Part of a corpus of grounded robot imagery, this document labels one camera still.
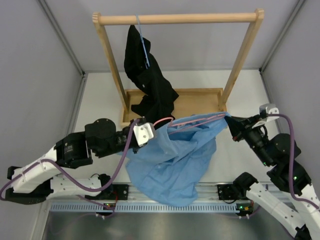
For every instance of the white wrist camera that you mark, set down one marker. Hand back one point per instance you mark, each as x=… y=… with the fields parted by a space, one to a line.
x=266 y=112
x=144 y=132

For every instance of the wooden clothes rack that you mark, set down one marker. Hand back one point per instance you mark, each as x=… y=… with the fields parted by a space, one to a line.
x=191 y=100

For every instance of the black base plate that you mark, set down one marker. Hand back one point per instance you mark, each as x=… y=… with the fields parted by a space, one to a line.
x=230 y=193
x=115 y=192

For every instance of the pink plastic hanger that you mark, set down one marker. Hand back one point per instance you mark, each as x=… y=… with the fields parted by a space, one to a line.
x=198 y=121

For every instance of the aluminium mounting rail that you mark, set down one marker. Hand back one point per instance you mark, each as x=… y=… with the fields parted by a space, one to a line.
x=206 y=192

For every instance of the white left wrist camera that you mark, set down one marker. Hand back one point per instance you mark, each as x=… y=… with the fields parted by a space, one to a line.
x=144 y=132

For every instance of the blue plastic hanger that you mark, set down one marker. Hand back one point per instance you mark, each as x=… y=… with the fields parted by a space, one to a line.
x=147 y=62

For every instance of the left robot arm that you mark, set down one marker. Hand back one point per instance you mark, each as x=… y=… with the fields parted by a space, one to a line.
x=47 y=177

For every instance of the grey slotted cable duct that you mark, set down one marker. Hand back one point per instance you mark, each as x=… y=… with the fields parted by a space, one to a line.
x=148 y=207

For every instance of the black shirt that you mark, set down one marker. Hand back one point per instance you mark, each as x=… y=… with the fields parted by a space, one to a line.
x=159 y=95

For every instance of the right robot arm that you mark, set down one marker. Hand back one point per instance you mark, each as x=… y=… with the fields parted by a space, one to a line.
x=302 y=221

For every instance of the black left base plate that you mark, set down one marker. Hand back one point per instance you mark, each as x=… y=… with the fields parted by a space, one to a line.
x=115 y=192

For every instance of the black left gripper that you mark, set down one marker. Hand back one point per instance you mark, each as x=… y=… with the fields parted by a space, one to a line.
x=135 y=150

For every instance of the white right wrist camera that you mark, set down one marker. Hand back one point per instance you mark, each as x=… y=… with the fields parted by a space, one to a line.
x=266 y=112

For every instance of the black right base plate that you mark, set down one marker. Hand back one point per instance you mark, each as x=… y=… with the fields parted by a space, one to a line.
x=230 y=193

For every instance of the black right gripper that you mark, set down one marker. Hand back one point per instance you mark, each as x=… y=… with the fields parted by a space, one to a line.
x=237 y=125

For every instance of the light blue shirt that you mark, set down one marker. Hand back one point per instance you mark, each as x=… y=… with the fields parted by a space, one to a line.
x=170 y=166

